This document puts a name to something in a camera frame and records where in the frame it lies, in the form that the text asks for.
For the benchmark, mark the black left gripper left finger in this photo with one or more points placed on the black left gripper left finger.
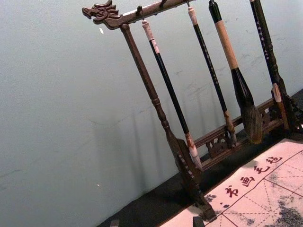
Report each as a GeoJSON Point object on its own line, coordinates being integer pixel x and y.
{"type": "Point", "coordinates": [115, 224]}

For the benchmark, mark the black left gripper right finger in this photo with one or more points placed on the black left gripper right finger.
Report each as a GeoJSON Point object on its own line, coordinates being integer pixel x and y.
{"type": "Point", "coordinates": [198, 222]}

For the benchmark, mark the black table cloth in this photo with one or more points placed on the black table cloth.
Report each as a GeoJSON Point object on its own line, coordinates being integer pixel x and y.
{"type": "Point", "coordinates": [165, 203]}

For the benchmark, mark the white felt calligraphy mat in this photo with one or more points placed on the white felt calligraphy mat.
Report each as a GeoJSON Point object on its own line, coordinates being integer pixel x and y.
{"type": "Point", "coordinates": [260, 203]}

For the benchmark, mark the slim black calligraphy brush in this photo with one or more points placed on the slim black calligraphy brush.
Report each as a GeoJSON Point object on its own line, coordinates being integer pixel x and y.
{"type": "Point", "coordinates": [264, 45]}
{"type": "Point", "coordinates": [210, 66]}
{"type": "Point", "coordinates": [166, 78]}

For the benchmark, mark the dark wooden dragon brush rack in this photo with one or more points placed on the dark wooden dragon brush rack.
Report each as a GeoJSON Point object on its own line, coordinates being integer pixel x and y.
{"type": "Point", "coordinates": [139, 63]}

